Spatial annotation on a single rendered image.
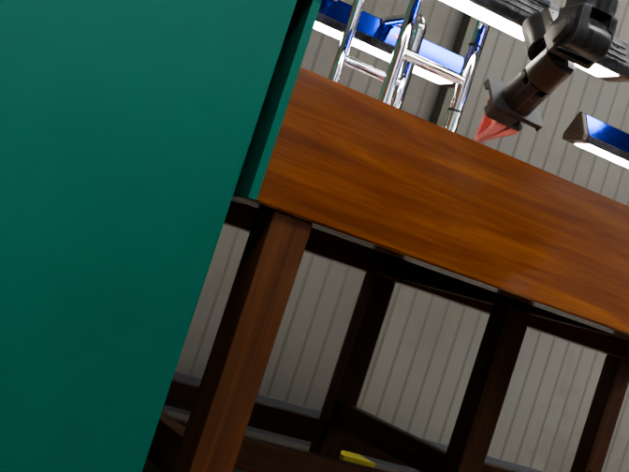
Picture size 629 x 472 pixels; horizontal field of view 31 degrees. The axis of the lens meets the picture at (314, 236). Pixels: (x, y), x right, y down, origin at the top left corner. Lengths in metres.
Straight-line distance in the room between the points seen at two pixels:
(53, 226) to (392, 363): 2.67
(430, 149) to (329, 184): 0.16
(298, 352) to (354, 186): 2.25
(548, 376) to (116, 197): 3.09
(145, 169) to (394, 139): 0.36
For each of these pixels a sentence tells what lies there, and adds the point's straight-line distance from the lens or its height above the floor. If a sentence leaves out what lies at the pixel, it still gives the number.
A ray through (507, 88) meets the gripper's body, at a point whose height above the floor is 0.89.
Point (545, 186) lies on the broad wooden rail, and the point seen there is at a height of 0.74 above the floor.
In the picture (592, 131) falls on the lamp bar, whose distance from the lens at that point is 2.84.
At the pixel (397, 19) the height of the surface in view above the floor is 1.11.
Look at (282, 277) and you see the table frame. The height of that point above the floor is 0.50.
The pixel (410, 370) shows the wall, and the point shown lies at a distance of 3.94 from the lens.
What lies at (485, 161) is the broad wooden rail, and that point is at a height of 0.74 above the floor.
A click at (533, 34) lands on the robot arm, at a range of 1.80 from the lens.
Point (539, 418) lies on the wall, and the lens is 4.29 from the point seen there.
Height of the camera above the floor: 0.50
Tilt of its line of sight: 3 degrees up
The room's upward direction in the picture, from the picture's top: 18 degrees clockwise
